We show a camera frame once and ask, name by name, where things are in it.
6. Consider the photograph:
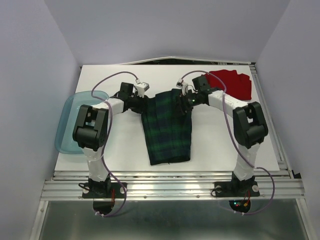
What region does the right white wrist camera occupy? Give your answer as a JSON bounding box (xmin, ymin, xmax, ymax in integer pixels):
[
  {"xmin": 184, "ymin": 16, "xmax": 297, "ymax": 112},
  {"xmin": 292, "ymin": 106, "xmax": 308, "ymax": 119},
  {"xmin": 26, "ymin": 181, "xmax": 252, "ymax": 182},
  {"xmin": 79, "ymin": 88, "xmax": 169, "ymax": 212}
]
[{"xmin": 176, "ymin": 78, "xmax": 189, "ymax": 96}]

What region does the aluminium mounting rail frame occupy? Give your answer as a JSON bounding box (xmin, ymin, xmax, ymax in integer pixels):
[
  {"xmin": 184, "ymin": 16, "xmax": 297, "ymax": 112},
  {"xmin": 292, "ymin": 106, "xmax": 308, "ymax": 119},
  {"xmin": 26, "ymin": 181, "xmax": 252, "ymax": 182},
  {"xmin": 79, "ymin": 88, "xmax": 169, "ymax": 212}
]
[{"xmin": 29, "ymin": 61, "xmax": 311, "ymax": 240}]

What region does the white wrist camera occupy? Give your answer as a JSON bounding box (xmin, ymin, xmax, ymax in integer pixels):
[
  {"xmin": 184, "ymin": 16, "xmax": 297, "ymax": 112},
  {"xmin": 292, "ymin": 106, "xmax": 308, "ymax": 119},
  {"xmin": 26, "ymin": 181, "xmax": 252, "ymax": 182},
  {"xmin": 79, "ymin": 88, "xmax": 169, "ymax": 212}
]
[
  {"xmin": 176, "ymin": 78, "xmax": 189, "ymax": 96},
  {"xmin": 134, "ymin": 79, "xmax": 150, "ymax": 98}
]

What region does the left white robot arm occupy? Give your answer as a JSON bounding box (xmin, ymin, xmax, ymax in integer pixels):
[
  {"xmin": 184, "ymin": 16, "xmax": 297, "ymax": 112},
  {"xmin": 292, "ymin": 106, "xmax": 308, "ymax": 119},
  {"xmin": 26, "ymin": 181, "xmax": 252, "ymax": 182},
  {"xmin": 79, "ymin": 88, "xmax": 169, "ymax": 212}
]
[{"xmin": 72, "ymin": 80, "xmax": 150, "ymax": 197}]

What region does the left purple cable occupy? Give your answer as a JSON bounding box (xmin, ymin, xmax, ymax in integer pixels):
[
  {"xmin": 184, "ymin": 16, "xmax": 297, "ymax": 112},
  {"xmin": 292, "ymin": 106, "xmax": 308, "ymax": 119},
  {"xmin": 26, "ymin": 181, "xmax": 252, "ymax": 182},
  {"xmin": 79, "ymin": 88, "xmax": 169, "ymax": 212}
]
[{"xmin": 90, "ymin": 71, "xmax": 141, "ymax": 218}]

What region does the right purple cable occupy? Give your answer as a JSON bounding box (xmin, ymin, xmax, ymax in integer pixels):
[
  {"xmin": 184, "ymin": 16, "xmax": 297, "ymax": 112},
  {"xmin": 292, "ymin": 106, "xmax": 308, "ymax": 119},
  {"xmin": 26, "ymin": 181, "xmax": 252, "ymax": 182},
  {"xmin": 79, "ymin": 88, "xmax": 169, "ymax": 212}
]
[{"xmin": 178, "ymin": 70, "xmax": 276, "ymax": 216}]

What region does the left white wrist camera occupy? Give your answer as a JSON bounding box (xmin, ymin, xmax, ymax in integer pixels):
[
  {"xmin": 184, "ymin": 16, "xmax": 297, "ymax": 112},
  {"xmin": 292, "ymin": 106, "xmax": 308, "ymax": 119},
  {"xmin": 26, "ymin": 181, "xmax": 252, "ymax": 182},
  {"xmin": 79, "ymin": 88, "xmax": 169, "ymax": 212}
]
[{"xmin": 134, "ymin": 79, "xmax": 150, "ymax": 98}]

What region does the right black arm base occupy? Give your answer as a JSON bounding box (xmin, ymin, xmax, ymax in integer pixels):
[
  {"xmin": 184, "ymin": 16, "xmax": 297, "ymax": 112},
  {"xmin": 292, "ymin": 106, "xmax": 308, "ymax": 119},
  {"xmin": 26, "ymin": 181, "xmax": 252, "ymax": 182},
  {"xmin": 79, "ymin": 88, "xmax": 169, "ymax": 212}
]
[{"xmin": 210, "ymin": 173, "xmax": 260, "ymax": 215}]

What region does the blue transparent plastic bin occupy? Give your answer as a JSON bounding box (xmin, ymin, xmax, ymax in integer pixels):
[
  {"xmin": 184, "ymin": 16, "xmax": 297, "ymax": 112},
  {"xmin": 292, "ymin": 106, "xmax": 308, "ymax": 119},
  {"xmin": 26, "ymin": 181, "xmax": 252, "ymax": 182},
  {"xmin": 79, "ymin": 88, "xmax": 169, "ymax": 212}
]
[{"xmin": 54, "ymin": 90, "xmax": 109, "ymax": 155}]

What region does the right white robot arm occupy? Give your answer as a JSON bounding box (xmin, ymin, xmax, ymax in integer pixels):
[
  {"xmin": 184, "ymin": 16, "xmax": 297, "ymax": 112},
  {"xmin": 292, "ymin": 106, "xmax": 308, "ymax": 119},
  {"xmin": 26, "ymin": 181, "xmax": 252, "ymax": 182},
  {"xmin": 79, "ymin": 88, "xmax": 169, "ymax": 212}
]
[{"xmin": 175, "ymin": 75, "xmax": 269, "ymax": 198}]

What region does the purple cable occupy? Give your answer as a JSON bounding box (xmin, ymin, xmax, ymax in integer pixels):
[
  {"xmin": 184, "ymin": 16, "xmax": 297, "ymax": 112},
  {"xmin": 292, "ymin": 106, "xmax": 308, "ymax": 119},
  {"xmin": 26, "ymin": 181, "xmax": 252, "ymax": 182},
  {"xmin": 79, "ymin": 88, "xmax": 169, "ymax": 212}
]
[
  {"xmin": 178, "ymin": 70, "xmax": 276, "ymax": 216},
  {"xmin": 90, "ymin": 71, "xmax": 141, "ymax": 218}
]

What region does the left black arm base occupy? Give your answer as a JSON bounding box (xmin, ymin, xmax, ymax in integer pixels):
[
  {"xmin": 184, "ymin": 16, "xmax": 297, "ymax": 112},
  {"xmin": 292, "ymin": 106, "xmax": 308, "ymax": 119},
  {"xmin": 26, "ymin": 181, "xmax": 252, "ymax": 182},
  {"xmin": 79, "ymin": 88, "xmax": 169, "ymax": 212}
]
[{"xmin": 78, "ymin": 182, "xmax": 128, "ymax": 218}]

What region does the folded red skirt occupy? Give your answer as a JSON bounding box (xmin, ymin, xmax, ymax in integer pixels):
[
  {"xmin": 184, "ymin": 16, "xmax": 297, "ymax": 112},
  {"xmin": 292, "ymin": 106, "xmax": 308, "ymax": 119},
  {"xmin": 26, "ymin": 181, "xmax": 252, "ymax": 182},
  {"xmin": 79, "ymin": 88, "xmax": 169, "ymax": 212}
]
[{"xmin": 209, "ymin": 69, "xmax": 252, "ymax": 101}]

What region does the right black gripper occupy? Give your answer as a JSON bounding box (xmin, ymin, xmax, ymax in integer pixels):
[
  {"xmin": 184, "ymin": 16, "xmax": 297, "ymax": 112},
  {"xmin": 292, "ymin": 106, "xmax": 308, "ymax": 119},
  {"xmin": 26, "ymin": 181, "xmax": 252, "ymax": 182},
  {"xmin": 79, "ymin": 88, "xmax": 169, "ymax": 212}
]
[{"xmin": 170, "ymin": 91, "xmax": 201, "ymax": 118}]

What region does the green plaid skirt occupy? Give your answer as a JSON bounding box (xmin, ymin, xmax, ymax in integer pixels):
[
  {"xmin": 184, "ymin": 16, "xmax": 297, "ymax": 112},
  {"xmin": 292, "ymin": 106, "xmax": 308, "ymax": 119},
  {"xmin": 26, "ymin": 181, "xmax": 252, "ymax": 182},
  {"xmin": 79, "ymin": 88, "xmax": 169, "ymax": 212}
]
[{"xmin": 141, "ymin": 88, "xmax": 192, "ymax": 166}]

